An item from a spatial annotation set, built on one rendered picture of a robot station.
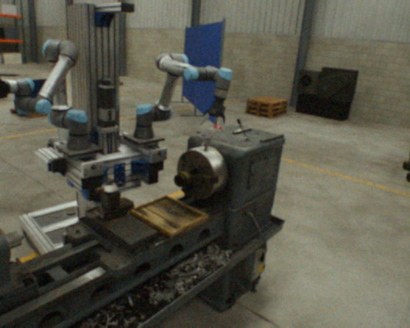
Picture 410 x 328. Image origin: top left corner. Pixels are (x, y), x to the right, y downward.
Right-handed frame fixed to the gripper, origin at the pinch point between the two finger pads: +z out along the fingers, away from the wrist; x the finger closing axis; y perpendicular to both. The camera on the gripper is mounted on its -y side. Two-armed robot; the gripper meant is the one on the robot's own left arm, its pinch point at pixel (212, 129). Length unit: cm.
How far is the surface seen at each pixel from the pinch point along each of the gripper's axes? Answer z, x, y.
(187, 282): 74, -18, -45
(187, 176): 24.9, 3.4, -18.3
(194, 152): 15.1, 5.8, -6.2
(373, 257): 120, -159, 122
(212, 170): 19.2, -9.2, -12.1
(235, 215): 50, -28, 0
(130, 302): 77, 3, -70
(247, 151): 9.1, -23.4, 7.0
